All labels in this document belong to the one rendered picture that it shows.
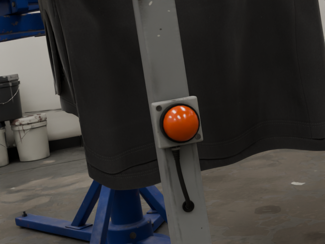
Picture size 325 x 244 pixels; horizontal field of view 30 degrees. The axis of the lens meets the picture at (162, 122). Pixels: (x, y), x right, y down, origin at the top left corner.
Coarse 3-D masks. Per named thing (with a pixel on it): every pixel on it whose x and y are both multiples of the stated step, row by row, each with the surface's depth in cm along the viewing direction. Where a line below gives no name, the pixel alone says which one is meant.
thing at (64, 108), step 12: (48, 12) 95; (48, 24) 95; (48, 36) 107; (48, 48) 108; (60, 60) 95; (60, 72) 97; (60, 84) 97; (60, 96) 101; (72, 96) 98; (72, 108) 100
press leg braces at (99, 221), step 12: (96, 192) 243; (108, 192) 217; (144, 192) 220; (156, 192) 219; (84, 204) 251; (108, 204) 214; (156, 204) 216; (84, 216) 254; (96, 216) 212; (108, 216) 213; (72, 228) 259; (84, 228) 256; (96, 228) 209; (96, 240) 205
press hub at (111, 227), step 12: (120, 192) 226; (132, 192) 228; (120, 204) 227; (132, 204) 228; (120, 216) 228; (132, 216) 228; (144, 216) 237; (108, 228) 230; (120, 228) 226; (132, 228) 226; (144, 228) 228; (108, 240) 231; (120, 240) 226; (132, 240) 226
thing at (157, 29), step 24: (144, 0) 64; (168, 0) 65; (144, 24) 64; (168, 24) 65; (144, 48) 66; (168, 48) 65; (144, 72) 68; (168, 72) 65; (168, 96) 66; (192, 96) 65; (168, 144) 65; (192, 144) 67; (168, 168) 66; (192, 168) 67; (168, 192) 67; (192, 192) 67; (168, 216) 69; (192, 216) 67; (192, 240) 67
